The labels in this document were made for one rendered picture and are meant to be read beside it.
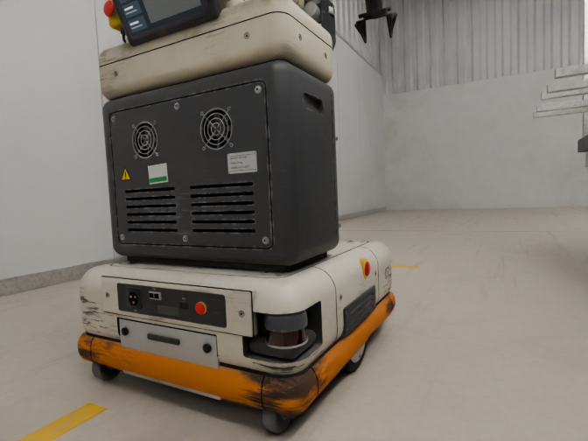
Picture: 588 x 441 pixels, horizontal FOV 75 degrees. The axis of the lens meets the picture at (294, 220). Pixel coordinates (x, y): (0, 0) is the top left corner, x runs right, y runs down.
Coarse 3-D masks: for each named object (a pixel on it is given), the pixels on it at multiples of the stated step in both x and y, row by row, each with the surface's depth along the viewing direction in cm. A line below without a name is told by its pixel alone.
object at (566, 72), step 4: (584, 64) 130; (556, 68) 134; (560, 68) 133; (564, 68) 133; (568, 68) 132; (572, 68) 132; (576, 68) 131; (580, 68) 131; (584, 68) 130; (556, 72) 134; (560, 72) 133; (564, 72) 133; (568, 72) 132; (572, 72) 132; (576, 72) 131; (580, 72) 131; (584, 72) 130; (556, 76) 134; (560, 76) 134; (564, 76) 134; (568, 76) 134; (572, 76) 134
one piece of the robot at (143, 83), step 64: (256, 0) 71; (128, 64) 88; (192, 64) 79; (256, 64) 74; (320, 64) 82; (128, 128) 90; (192, 128) 80; (256, 128) 73; (320, 128) 82; (128, 192) 92; (192, 192) 82; (256, 192) 74; (320, 192) 82; (128, 256) 98; (192, 256) 84; (256, 256) 76; (320, 256) 88
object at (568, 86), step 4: (576, 80) 151; (580, 80) 151; (584, 80) 150; (552, 84) 155; (556, 84) 154; (560, 84) 154; (564, 84) 153; (568, 84) 153; (572, 84) 152; (576, 84) 152; (580, 84) 151; (584, 84) 150; (548, 88) 156; (552, 88) 155; (556, 88) 155; (560, 88) 154; (564, 88) 153; (568, 88) 153; (572, 88) 152; (576, 88) 153; (580, 88) 153; (548, 92) 156; (552, 92) 157
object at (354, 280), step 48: (96, 288) 88; (240, 288) 70; (288, 288) 67; (336, 288) 79; (384, 288) 110; (96, 336) 91; (144, 336) 82; (192, 336) 75; (240, 336) 69; (288, 336) 65; (336, 336) 80; (192, 384) 75; (240, 384) 69; (288, 384) 65
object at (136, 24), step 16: (112, 0) 82; (128, 0) 81; (144, 0) 79; (160, 0) 78; (176, 0) 76; (192, 0) 75; (208, 0) 73; (128, 16) 83; (144, 16) 81; (160, 16) 79; (176, 16) 78; (192, 16) 76; (208, 16) 75; (128, 32) 85; (144, 32) 83; (160, 32) 81
